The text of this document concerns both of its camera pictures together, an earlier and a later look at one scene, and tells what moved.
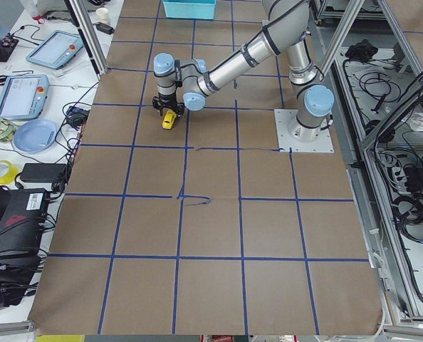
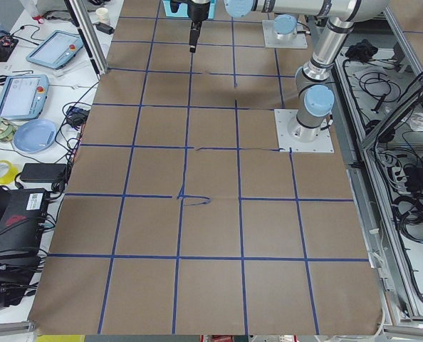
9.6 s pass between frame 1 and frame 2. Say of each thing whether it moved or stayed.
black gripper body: moved
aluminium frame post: stayed
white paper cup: stayed
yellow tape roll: stayed
